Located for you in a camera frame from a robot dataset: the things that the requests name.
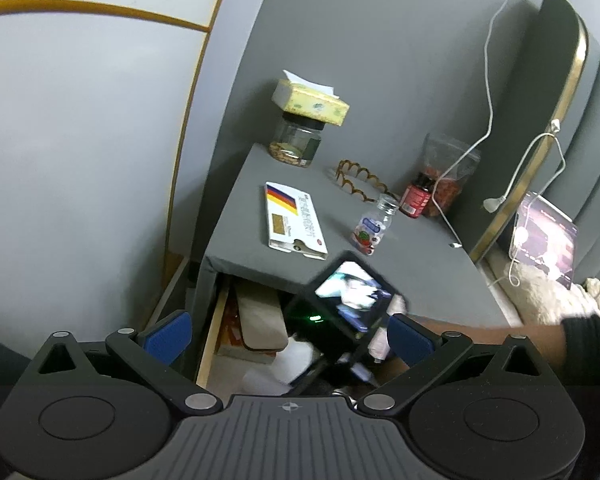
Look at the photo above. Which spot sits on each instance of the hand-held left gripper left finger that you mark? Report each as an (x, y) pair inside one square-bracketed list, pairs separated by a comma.
[(167, 337)]

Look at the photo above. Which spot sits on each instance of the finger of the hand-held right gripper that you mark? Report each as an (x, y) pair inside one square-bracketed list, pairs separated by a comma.
[(356, 367), (312, 371)]

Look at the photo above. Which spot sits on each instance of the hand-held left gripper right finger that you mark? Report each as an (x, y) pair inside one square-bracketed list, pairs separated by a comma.
[(409, 341)]

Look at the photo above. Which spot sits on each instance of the clear bottle with colourful label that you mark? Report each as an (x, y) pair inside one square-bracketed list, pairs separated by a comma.
[(372, 230)]

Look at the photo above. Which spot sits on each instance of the white box with striped print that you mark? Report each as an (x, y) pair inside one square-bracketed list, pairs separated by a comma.
[(292, 220)]

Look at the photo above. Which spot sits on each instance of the person's right forearm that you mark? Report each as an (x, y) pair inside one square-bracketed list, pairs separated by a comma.
[(480, 345)]

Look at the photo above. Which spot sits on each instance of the white plastic bag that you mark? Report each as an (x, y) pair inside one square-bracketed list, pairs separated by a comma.
[(295, 365)]

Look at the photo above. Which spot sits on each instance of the grey upholstered nightstand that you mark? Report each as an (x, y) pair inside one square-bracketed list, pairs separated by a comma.
[(400, 260)]

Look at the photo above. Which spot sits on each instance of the orange box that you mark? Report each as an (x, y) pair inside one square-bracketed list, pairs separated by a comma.
[(232, 332)]

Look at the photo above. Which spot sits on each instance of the tan flat box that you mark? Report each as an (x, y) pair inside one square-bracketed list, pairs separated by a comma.
[(262, 317)]

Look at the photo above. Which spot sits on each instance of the brown wavy hairband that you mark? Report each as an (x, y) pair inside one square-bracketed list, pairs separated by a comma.
[(352, 185)]

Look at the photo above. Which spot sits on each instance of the red supplement bottle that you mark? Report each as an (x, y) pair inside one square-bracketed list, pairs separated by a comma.
[(416, 197)]

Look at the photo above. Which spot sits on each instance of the clear bag of red berries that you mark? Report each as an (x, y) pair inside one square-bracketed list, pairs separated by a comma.
[(450, 187)]

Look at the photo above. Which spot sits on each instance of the cream fluffy blanket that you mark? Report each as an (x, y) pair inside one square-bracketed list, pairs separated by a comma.
[(550, 295)]

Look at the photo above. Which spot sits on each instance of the clear jar with black lid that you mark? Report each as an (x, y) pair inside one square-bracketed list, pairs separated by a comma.
[(295, 142)]

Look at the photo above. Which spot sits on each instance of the person's left leg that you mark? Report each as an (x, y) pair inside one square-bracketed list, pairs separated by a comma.
[(0, 365)]

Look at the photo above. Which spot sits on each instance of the yellow tissue pack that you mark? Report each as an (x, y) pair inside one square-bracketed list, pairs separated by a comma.
[(312, 102)]

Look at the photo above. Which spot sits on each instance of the grey padded headboard gold trim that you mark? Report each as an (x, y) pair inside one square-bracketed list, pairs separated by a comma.
[(565, 60)]

